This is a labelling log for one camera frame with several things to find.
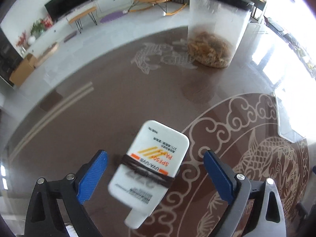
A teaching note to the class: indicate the white plastic swab box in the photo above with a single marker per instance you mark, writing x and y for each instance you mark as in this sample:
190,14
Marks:
273,68

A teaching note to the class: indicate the small wooden bench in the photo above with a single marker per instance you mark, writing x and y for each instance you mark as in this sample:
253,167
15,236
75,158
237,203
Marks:
77,19

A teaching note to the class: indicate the white tv cabinet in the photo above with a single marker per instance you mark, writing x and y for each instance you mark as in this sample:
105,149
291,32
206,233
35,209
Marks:
61,29

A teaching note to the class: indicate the red flowers white vase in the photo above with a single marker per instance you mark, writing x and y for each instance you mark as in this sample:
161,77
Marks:
24,41

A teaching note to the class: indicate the black display cabinet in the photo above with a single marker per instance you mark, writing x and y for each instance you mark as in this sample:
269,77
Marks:
10,58

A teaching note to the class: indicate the black television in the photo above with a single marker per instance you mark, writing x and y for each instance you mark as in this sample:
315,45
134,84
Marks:
58,8

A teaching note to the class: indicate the white sunscreen tube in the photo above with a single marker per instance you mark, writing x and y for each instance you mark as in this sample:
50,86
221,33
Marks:
147,170

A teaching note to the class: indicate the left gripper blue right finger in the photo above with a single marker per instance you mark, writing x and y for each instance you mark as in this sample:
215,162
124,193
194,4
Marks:
221,175

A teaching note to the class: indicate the potted plant by vase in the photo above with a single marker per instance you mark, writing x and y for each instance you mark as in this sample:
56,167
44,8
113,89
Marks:
41,25

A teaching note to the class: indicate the clear jar with black lid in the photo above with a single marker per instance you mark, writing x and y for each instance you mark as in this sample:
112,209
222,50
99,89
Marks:
215,30

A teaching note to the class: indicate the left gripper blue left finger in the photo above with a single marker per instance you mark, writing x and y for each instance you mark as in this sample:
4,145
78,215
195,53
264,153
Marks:
89,175

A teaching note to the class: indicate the cardboard box on floor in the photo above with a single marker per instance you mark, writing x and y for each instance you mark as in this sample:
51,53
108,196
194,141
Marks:
23,70

